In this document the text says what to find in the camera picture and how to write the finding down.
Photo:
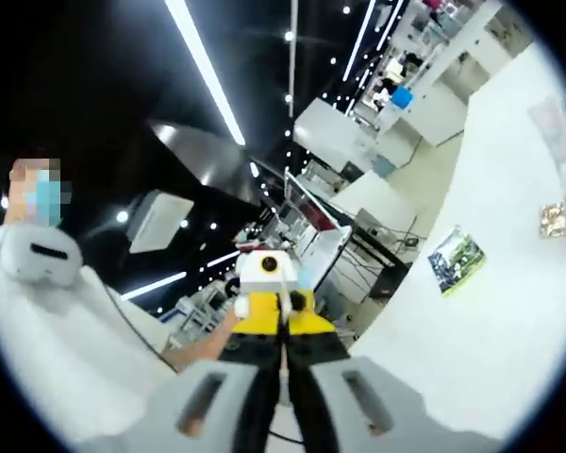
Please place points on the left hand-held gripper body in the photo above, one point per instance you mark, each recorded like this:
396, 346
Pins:
269, 276

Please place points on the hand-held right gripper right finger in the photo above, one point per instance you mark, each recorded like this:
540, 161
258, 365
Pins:
405, 424

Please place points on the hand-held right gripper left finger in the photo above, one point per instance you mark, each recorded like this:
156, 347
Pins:
160, 415

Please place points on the green silver foil packet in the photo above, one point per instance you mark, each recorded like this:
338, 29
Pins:
457, 262

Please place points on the gold foil packet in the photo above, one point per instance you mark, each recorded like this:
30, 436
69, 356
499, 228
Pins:
553, 219

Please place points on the blue storage bin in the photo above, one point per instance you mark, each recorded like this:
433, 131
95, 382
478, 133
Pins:
402, 98

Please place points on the ceiling air conditioner unit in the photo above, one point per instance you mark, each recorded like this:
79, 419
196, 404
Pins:
162, 222

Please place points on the person in white shirt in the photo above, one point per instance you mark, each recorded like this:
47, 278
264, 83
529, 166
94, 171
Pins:
52, 354

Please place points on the white chest device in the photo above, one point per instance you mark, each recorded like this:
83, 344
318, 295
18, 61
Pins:
52, 273

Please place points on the long ceiling light strip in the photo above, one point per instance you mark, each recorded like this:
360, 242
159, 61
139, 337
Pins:
205, 71

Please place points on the long white counter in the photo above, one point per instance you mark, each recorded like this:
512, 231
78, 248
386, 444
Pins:
434, 127

